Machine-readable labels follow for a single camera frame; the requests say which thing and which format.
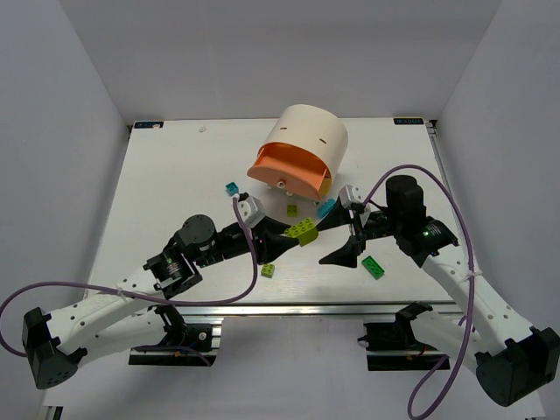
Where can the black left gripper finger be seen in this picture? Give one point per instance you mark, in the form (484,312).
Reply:
(272,246)
(275,227)

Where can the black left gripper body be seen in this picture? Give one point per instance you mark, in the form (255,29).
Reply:
(259,238)

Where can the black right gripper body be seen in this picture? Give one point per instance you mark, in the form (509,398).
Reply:
(358,225)

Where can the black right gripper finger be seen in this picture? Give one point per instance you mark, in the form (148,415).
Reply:
(339,215)
(346,255)

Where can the lime curved lego assembly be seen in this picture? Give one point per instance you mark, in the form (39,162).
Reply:
(304,231)

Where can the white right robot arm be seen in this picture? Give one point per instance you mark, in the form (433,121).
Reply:
(510,357)

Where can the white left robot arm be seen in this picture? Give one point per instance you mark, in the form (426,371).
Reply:
(58,343)

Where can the long teal lego brick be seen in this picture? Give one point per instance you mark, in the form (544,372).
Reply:
(325,208)

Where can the dark green long lego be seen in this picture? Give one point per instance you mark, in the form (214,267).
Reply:
(373,267)

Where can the lime square lego front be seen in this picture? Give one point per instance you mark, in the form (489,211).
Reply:
(268,270)

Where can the lime square lego near container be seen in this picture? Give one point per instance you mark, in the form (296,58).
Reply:
(292,210)

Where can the yellow drawer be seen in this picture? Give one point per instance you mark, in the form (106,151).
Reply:
(325,187)

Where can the small teal square lego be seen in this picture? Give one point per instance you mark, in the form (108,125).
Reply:
(232,188)

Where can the cream cylindrical drawer container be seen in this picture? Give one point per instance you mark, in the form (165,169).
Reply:
(308,137)

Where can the right blue corner label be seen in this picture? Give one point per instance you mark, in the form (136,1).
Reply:
(408,121)

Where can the blue corner label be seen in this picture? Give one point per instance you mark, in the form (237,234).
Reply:
(408,121)
(148,125)

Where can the left blue corner label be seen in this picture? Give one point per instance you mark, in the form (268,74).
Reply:
(148,125)

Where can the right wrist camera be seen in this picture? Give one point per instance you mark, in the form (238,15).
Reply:
(350,197)

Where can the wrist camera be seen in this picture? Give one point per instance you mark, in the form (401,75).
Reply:
(350,197)
(250,209)

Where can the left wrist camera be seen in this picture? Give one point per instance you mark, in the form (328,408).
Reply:
(250,209)

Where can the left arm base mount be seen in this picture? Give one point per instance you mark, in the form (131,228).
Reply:
(184,344)

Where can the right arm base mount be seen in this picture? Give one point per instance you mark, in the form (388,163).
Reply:
(392,347)

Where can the aluminium front rail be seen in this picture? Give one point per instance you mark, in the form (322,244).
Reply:
(279,310)

